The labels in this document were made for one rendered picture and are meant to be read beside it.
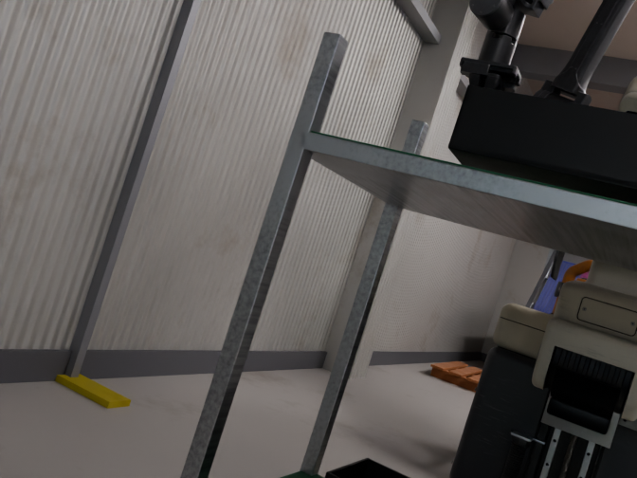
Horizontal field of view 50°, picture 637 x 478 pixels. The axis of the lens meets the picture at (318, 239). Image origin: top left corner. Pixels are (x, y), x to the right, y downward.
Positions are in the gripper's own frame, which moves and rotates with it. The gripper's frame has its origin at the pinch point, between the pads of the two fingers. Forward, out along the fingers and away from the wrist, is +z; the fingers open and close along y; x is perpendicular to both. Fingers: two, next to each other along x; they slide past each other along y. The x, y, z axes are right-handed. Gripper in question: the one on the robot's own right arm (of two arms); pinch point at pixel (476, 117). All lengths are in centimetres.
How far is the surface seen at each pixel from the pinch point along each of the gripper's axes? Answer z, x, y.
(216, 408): 58, -30, -14
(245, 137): -10, 155, -154
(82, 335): 91, 87, -149
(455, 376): 99, 514, -99
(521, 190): 16.4, -30.7, 18.0
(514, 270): -34, 879, -144
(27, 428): 110, 40, -116
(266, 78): -41, 156, -154
